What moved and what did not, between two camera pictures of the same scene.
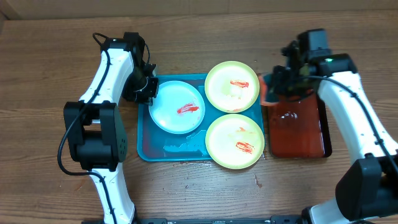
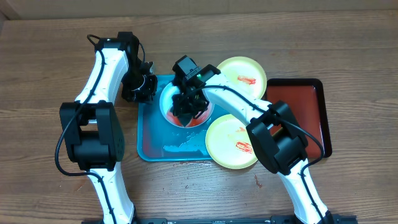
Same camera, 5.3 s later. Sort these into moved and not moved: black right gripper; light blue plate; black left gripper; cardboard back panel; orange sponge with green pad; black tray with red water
Moved: orange sponge with green pad; black right gripper; light blue plate
Not moved: black tray with red water; black left gripper; cardboard back panel
